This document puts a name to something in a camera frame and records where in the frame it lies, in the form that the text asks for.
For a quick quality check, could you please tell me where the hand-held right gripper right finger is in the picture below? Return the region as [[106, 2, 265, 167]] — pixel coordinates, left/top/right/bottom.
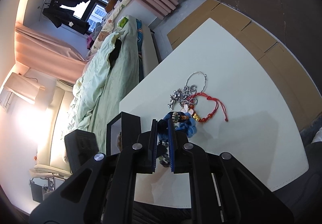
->
[[168, 119, 294, 224]]

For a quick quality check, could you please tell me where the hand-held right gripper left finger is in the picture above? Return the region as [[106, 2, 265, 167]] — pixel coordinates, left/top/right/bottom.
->
[[29, 119, 158, 224]]

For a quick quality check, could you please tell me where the black white bead bracelet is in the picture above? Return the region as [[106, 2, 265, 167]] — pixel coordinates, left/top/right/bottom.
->
[[157, 139, 171, 168]]

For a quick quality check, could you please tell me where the blue fabric scrunchie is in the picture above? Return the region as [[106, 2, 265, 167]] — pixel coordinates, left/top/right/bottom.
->
[[157, 112, 198, 139]]

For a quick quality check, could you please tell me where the black jewelry box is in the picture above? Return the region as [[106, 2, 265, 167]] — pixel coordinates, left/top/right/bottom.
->
[[107, 112, 142, 157]]

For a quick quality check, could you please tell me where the cream padded headboard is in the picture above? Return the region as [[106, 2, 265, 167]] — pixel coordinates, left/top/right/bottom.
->
[[33, 80, 76, 177]]

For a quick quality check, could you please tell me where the dark bedside table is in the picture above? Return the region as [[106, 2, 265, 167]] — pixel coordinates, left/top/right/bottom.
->
[[29, 176, 66, 203]]

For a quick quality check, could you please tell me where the light green duvet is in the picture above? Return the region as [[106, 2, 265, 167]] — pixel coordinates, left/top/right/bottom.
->
[[67, 32, 122, 132]]

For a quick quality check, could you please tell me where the silver bangle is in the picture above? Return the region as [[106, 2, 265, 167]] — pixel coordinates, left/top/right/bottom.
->
[[186, 71, 209, 89]]

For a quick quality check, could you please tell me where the cream cloth cover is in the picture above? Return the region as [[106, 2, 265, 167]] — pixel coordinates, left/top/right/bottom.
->
[[4, 72, 46, 104]]

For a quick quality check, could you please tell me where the bed with green sheet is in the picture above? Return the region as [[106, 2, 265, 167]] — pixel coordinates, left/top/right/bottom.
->
[[88, 15, 162, 155]]

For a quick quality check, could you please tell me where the white air conditioner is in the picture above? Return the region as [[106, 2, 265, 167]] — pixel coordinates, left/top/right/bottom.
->
[[0, 87, 16, 114]]

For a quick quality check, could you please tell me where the white low table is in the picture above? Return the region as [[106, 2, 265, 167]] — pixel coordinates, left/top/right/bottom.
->
[[119, 18, 309, 208]]

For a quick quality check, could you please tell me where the black garment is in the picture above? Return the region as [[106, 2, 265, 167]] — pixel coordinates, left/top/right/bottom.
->
[[108, 39, 123, 66]]

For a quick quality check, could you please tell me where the cartoon printed blanket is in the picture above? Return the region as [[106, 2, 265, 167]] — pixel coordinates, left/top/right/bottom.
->
[[86, 0, 133, 61]]

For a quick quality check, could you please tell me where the flattened cardboard sheet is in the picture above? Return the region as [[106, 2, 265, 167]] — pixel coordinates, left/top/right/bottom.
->
[[167, 0, 220, 50], [257, 42, 322, 134], [208, 3, 252, 31], [236, 22, 278, 54]]

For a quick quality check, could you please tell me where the window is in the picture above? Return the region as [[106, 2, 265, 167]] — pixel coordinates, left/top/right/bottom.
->
[[47, 0, 112, 36]]

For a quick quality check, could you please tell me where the row of hanging dark clothes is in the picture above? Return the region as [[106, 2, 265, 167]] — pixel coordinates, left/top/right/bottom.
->
[[41, 0, 95, 35]]

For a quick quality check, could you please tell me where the brown plush bear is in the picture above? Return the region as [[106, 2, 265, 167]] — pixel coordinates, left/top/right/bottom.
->
[[105, 0, 119, 12]]

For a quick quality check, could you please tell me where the green orange bead bracelet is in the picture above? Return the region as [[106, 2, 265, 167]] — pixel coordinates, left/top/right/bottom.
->
[[172, 111, 189, 122]]

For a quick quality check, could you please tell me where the red cord bracelet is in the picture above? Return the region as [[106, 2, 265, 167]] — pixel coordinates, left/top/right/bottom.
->
[[187, 92, 230, 123]]

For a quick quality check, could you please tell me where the pink white bead bracelet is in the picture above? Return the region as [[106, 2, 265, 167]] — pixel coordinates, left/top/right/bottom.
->
[[182, 103, 198, 117]]

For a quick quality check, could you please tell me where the silver beaded necklace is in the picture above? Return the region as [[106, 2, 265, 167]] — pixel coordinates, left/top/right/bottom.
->
[[168, 84, 200, 110]]

